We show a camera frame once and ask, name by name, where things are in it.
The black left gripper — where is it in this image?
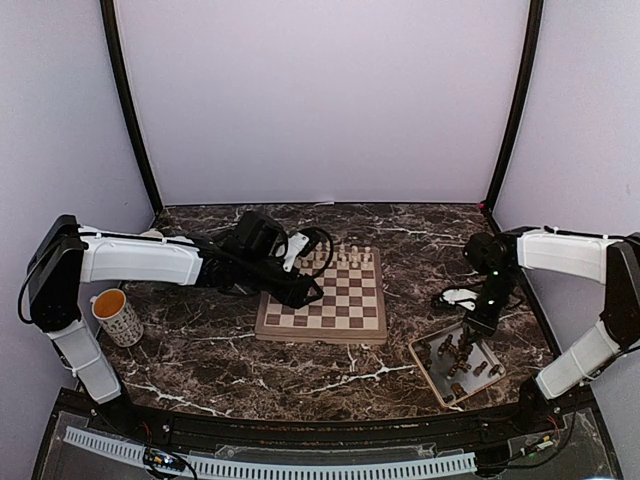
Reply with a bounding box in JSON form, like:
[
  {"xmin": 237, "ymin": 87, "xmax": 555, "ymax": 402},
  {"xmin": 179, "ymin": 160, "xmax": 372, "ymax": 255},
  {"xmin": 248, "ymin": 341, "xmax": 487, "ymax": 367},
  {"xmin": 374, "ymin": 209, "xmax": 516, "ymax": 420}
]
[{"xmin": 238, "ymin": 254, "xmax": 324, "ymax": 309}]

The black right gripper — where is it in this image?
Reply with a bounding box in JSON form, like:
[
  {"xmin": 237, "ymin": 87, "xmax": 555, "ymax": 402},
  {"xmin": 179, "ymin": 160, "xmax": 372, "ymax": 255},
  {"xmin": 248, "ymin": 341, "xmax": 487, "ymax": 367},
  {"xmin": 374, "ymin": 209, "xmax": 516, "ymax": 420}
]
[{"xmin": 464, "ymin": 269, "xmax": 522, "ymax": 344}]

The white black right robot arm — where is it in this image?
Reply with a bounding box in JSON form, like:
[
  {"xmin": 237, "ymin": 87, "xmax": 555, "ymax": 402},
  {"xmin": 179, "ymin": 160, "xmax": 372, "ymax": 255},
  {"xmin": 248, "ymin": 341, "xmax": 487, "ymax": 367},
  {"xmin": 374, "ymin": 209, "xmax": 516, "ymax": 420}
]
[{"xmin": 463, "ymin": 226, "xmax": 639, "ymax": 434}]

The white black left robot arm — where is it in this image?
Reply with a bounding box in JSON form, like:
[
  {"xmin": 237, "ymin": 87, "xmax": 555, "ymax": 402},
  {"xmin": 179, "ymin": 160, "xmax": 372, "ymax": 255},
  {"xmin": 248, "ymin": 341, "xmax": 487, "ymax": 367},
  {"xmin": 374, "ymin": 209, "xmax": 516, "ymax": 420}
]
[{"xmin": 17, "ymin": 211, "xmax": 332, "ymax": 436}]

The wooden chess board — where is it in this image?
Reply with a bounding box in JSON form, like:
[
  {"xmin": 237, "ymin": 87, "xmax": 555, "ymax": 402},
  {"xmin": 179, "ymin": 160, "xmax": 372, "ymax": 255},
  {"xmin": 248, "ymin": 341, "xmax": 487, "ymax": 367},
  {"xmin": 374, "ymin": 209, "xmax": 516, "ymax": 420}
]
[{"xmin": 254, "ymin": 246, "xmax": 388, "ymax": 345}]

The small green circuit board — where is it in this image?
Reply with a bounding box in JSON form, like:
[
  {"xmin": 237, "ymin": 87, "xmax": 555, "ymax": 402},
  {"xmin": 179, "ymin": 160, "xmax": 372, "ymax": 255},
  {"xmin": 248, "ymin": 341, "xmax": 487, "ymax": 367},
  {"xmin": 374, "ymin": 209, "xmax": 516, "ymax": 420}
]
[{"xmin": 143, "ymin": 448, "xmax": 185, "ymax": 471}]

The wooden tray with metal base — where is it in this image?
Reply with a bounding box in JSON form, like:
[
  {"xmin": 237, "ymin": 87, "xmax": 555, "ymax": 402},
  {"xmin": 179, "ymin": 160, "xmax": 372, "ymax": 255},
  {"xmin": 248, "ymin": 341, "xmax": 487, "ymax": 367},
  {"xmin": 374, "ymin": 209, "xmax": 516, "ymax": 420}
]
[{"xmin": 407, "ymin": 321, "xmax": 506, "ymax": 407}]

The white rook right corner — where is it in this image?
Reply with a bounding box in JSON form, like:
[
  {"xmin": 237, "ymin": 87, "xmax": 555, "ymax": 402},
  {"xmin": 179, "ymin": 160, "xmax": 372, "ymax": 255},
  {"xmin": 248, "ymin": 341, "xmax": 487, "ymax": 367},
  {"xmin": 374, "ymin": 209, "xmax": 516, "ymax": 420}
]
[{"xmin": 362, "ymin": 247, "xmax": 372, "ymax": 268}]

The patterned cup orange inside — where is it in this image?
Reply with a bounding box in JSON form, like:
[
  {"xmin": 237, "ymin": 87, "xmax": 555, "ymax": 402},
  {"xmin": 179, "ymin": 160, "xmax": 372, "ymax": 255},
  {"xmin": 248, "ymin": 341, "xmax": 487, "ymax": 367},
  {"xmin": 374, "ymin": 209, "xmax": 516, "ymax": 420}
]
[{"xmin": 90, "ymin": 288, "xmax": 144, "ymax": 348}]

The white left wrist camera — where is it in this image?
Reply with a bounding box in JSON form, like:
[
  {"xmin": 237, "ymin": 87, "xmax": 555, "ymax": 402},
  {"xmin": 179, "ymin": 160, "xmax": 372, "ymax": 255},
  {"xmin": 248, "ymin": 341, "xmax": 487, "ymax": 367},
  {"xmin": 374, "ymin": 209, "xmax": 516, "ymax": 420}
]
[{"xmin": 283, "ymin": 233, "xmax": 309, "ymax": 272}]

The white slotted cable duct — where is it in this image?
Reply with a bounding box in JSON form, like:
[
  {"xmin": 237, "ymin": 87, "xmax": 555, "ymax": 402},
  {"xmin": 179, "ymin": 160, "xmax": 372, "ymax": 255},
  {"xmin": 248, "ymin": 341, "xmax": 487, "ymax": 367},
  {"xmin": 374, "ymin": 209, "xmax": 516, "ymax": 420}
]
[{"xmin": 63, "ymin": 427, "xmax": 477, "ymax": 480}]

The black front mounting rail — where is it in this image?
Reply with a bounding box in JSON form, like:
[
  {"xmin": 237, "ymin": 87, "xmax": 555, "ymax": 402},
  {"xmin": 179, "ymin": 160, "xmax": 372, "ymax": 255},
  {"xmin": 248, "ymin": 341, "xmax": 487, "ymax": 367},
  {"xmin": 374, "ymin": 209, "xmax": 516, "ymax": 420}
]
[{"xmin": 54, "ymin": 387, "xmax": 596, "ymax": 459}]

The black left frame post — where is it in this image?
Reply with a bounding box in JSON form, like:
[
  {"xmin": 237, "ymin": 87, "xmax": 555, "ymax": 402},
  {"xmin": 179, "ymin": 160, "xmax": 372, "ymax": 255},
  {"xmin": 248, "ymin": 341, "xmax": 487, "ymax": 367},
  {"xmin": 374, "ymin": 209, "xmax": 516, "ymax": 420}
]
[{"xmin": 100, "ymin": 0, "xmax": 164, "ymax": 215}]

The black frame post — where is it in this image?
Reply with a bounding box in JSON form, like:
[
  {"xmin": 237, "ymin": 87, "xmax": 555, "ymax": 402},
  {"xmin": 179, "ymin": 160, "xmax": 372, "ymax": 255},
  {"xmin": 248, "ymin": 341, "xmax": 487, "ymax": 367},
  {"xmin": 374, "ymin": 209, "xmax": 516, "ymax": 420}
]
[
  {"xmin": 483, "ymin": 0, "xmax": 544, "ymax": 216},
  {"xmin": 100, "ymin": 0, "xmax": 164, "ymax": 215}
]

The black right frame post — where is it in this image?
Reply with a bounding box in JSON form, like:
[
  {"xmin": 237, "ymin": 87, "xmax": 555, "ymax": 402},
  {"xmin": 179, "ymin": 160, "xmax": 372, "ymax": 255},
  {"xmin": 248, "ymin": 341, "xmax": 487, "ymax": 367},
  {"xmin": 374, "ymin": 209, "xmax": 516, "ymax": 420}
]
[{"xmin": 483, "ymin": 0, "xmax": 544, "ymax": 216}]

